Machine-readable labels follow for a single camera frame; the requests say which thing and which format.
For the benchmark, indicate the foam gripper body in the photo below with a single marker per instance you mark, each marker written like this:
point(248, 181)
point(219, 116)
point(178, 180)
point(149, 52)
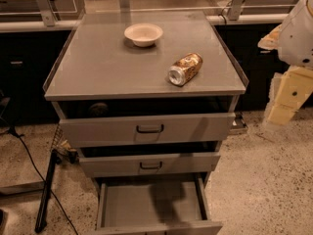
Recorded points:
point(295, 36)

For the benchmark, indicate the grey bottom drawer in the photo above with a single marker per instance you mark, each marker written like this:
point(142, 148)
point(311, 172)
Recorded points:
point(161, 205)

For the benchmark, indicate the grey drawer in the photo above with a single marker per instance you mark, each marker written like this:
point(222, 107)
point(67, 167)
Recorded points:
point(161, 205)
point(148, 121)
point(115, 161)

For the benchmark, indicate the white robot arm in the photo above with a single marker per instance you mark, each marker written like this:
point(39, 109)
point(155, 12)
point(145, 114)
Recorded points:
point(293, 39)

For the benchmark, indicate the grey middle drawer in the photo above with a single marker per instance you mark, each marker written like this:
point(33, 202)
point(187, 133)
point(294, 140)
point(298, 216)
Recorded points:
point(115, 161)

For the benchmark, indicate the grey drawer cabinet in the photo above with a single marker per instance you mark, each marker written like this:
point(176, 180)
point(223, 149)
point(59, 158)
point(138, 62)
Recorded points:
point(100, 64)

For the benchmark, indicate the dark round object in drawer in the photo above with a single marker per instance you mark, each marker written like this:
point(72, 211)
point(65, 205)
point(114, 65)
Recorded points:
point(98, 110)

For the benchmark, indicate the grey top drawer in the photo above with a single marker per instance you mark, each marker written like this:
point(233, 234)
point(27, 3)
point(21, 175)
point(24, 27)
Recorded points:
point(148, 121)

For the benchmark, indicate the gold soda can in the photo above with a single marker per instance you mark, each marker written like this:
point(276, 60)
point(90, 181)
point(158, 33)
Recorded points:
point(183, 70)

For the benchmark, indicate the white bowl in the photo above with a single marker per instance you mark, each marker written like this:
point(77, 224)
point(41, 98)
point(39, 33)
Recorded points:
point(143, 34)

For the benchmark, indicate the dark counter cabinets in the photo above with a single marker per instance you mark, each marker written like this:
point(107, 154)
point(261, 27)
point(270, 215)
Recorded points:
point(26, 59)

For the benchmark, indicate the black metal bar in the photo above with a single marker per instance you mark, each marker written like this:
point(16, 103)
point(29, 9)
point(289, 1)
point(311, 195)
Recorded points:
point(46, 193)

